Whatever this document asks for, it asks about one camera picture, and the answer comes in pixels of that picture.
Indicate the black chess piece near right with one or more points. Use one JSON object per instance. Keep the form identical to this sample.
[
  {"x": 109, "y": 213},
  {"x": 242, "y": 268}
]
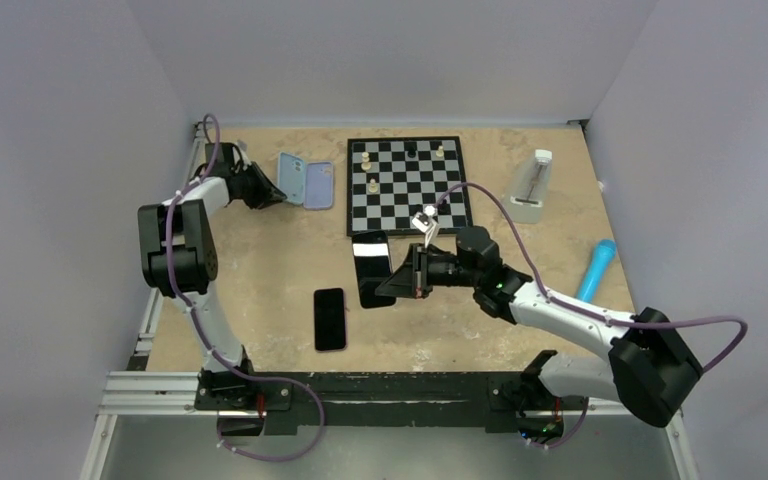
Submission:
[{"x": 444, "y": 207}]

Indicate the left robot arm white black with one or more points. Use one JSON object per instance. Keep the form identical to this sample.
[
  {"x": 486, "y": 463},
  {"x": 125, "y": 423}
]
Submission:
[{"x": 179, "y": 257}]

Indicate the black phone magenta edge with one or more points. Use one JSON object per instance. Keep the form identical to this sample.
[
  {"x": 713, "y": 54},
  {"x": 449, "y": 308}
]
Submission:
[{"x": 330, "y": 332}]

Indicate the light blue phone case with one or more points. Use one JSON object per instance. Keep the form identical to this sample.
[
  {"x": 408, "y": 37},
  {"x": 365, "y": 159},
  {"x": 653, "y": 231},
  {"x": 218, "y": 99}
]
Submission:
[{"x": 291, "y": 178}]

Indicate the black and silver chessboard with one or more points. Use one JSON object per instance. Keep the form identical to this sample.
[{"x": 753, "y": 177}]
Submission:
[{"x": 405, "y": 184}]

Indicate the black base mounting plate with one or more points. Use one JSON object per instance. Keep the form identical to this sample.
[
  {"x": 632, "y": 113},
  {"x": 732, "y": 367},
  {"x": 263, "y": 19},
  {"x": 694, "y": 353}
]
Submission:
[{"x": 494, "y": 401}]

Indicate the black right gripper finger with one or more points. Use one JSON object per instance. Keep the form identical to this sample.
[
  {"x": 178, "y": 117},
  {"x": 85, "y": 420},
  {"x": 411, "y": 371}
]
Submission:
[
  {"x": 397, "y": 288},
  {"x": 405, "y": 274}
]

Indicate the white translucent metronome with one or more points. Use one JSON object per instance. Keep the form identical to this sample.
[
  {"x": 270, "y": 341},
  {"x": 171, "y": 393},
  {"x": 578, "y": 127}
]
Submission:
[{"x": 525, "y": 195}]

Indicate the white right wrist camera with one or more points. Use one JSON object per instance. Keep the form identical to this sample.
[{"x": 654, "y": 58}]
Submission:
[{"x": 426, "y": 222}]

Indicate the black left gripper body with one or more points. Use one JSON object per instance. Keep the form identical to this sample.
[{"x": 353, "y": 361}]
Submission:
[{"x": 245, "y": 184}]

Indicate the phone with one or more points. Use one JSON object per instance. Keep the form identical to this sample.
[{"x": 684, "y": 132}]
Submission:
[{"x": 372, "y": 266}]

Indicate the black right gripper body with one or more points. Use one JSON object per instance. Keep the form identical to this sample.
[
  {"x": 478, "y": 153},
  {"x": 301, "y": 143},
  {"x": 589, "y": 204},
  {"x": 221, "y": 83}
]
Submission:
[{"x": 423, "y": 288}]

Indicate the lilac phone case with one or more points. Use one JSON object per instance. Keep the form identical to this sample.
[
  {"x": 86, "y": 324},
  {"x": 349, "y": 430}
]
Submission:
[{"x": 319, "y": 186}]

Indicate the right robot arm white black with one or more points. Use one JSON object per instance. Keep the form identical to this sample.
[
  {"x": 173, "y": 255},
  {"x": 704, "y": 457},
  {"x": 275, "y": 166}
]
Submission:
[{"x": 638, "y": 360}]

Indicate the white chess piece left upper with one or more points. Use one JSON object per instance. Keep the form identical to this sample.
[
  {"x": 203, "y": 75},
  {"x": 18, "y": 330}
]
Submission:
[{"x": 366, "y": 163}]

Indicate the blue cylindrical flashlight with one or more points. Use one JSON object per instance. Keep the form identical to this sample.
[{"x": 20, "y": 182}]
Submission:
[{"x": 602, "y": 256}]

